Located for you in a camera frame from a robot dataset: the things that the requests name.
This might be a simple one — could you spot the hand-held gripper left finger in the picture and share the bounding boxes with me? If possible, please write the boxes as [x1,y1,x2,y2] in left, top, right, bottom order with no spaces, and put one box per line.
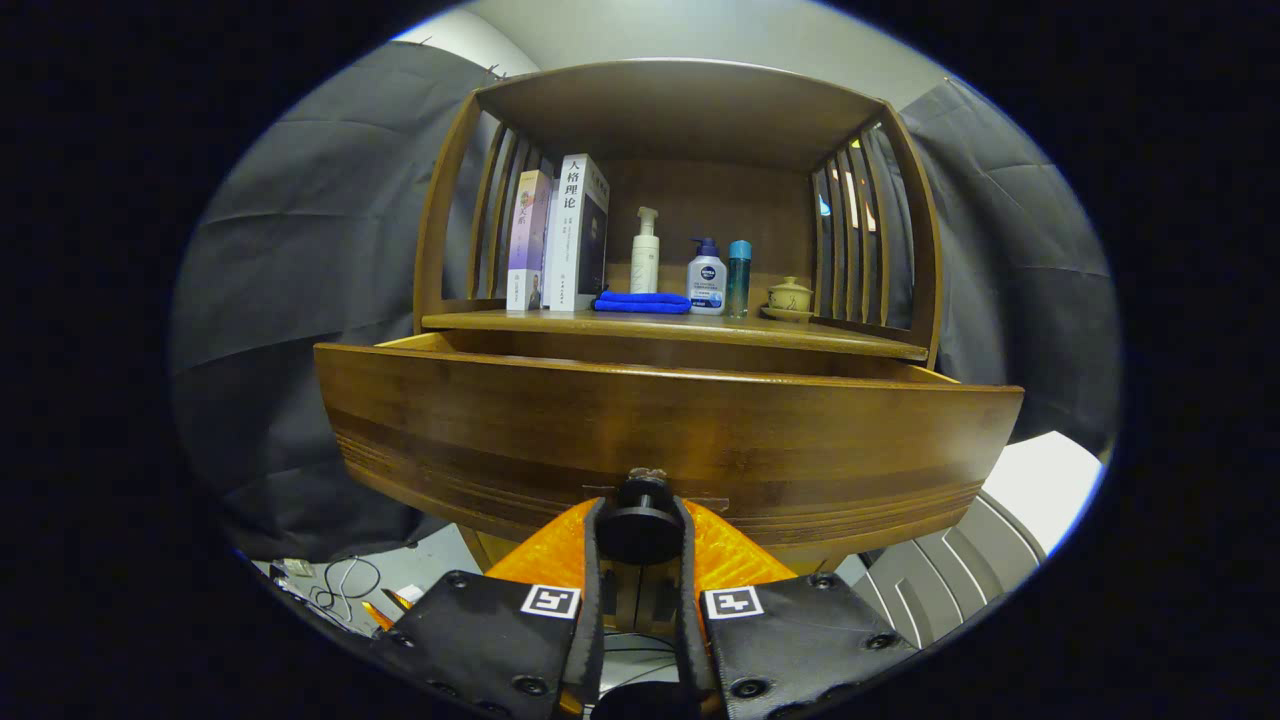
[368,497,608,720]

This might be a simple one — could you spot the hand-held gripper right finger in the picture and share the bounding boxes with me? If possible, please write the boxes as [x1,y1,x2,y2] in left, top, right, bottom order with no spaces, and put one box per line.
[672,497,919,720]

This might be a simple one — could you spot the wooden drawer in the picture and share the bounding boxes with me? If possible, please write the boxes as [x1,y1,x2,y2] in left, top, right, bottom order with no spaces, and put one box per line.
[313,330,1026,576]

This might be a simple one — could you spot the wooden countertop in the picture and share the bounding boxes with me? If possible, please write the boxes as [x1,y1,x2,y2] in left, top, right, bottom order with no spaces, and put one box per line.
[422,308,931,363]

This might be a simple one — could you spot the wooden cabinet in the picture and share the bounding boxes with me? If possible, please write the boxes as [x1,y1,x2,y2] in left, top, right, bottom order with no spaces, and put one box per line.
[412,57,946,633]

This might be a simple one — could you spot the grey ribbed panel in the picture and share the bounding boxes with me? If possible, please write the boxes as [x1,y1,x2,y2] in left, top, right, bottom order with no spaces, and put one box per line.
[858,490,1048,649]

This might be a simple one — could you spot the blue folded cloth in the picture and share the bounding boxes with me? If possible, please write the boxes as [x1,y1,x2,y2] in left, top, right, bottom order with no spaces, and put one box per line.
[593,290,693,315]

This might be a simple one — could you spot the white bottle with blue cap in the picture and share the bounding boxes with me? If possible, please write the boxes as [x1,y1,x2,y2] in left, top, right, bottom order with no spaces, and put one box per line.
[686,237,728,317]

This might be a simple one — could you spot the teal bottle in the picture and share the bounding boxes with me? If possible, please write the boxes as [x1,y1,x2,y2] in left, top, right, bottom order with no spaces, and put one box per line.
[727,239,752,319]

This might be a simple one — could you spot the white pump bottle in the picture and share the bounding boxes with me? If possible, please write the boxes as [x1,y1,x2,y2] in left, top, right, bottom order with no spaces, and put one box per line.
[630,206,661,295]

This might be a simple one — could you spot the white board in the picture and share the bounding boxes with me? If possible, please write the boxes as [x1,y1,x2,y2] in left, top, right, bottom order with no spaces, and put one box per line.
[985,430,1104,556]

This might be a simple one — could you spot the white book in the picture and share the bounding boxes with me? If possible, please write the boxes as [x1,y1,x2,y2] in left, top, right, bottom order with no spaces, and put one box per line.
[545,153,611,313]

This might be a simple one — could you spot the purple book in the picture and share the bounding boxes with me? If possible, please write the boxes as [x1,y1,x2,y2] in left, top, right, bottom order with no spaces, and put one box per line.
[506,169,553,313]

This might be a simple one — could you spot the black backdrop cloth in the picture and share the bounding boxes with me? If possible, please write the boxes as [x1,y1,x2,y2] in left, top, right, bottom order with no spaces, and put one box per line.
[170,40,1121,563]

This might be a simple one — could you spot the black floor cable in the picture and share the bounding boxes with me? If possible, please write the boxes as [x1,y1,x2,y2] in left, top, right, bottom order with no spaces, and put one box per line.
[310,555,383,629]

